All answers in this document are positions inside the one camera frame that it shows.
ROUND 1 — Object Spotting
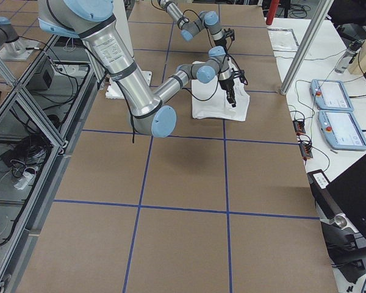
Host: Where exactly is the aluminium frame cabinet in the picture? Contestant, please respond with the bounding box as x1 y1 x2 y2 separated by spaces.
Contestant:
0 36 99 292

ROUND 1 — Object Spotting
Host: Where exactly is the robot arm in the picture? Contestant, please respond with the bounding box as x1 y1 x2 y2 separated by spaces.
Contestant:
38 1 248 137
157 1 235 52

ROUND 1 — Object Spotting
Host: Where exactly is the red cylinder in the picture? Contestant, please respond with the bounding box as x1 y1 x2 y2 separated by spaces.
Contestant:
266 0 280 26

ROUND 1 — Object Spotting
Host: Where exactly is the black laptop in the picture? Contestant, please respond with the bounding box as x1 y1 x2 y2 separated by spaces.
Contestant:
307 153 366 239

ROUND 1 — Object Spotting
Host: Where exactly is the water bottle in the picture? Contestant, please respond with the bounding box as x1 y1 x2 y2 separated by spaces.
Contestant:
334 40 362 73

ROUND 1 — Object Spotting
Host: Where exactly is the aluminium frame post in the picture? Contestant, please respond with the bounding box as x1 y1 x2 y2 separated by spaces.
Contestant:
280 0 334 95

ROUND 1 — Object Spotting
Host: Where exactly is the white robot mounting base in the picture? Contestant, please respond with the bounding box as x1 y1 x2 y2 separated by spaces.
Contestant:
106 70 153 99

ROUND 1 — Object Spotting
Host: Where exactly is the teach pendant far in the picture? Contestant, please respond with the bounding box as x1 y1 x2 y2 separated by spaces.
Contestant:
310 79 354 112

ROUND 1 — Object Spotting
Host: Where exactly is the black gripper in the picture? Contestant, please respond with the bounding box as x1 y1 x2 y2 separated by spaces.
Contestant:
215 28 235 49
218 69 247 107

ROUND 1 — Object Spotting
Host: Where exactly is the teach pendant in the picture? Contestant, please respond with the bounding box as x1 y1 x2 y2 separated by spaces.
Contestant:
310 79 354 112
318 110 366 151

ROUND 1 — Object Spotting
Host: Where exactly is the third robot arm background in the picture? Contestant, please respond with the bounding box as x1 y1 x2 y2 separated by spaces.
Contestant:
0 16 19 47

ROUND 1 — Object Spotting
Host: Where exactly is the teach pendant near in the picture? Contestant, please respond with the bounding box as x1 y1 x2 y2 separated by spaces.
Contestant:
318 110 366 151

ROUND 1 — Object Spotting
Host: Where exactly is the white long-sleeve printed shirt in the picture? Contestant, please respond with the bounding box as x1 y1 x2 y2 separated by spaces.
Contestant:
191 76 250 121

